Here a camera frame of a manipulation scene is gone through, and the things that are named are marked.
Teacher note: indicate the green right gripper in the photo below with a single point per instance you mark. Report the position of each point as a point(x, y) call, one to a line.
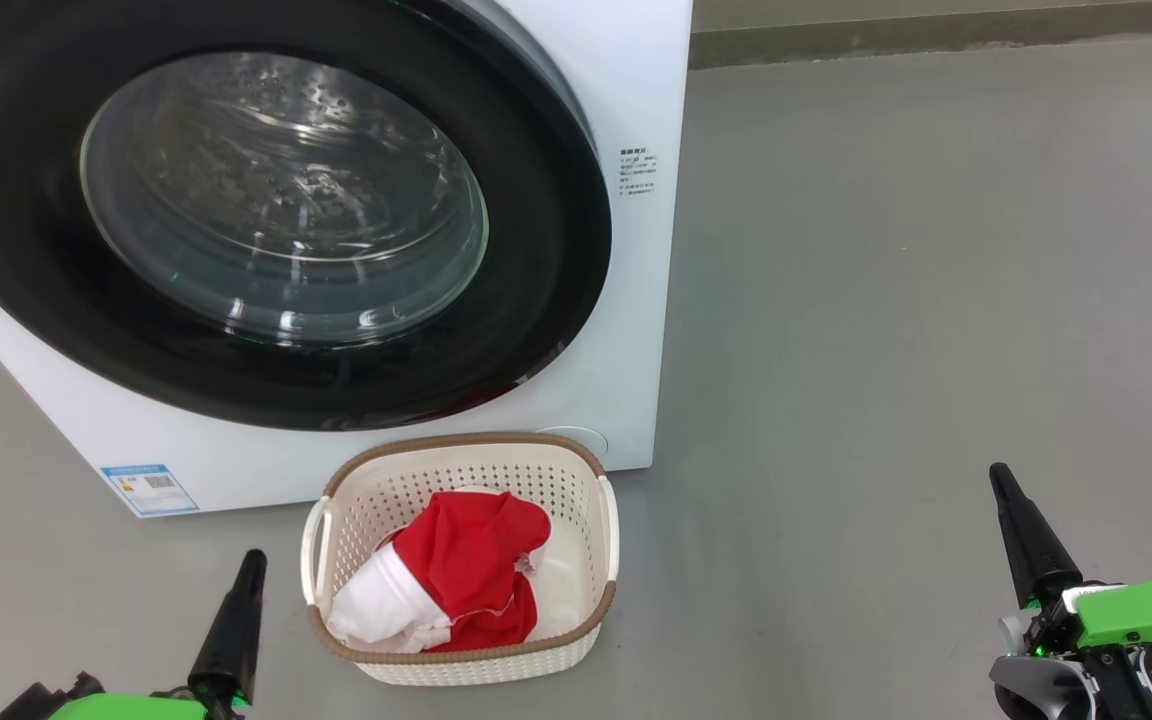
point(1146, 615)

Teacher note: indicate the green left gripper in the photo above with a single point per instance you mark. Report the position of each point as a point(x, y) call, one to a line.
point(126, 708)

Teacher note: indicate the red and white garment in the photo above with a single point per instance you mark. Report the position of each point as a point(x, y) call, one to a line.
point(466, 570)

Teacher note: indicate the black round glass machine door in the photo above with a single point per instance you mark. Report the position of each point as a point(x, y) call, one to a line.
point(536, 250)

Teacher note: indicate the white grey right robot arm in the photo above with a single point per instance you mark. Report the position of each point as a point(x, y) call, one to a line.
point(1046, 690)

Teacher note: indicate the cream laundry basket brown rim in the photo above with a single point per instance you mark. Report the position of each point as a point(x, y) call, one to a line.
point(396, 490)

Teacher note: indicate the white washing machine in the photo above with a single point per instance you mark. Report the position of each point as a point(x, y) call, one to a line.
point(626, 330)

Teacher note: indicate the blue energy label sticker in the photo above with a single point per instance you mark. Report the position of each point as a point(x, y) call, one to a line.
point(150, 490)

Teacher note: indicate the round white filter cover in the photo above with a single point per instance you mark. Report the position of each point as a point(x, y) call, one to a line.
point(581, 440)

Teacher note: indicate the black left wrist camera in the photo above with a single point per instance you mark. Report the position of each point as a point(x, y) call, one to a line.
point(31, 700)

